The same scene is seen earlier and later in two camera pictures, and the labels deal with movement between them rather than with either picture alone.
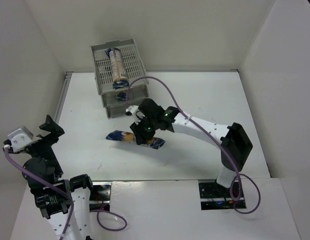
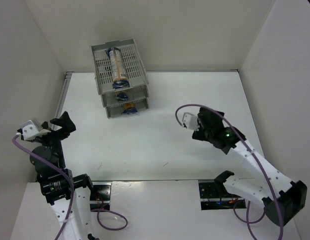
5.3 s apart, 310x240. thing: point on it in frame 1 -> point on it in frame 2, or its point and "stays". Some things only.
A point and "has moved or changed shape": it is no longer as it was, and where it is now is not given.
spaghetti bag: (119, 78) stays
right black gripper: (139, 135) -> (205, 130)
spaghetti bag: (121, 96) stays
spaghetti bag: (155, 143) has moved or changed shape
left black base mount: (100, 196) stays
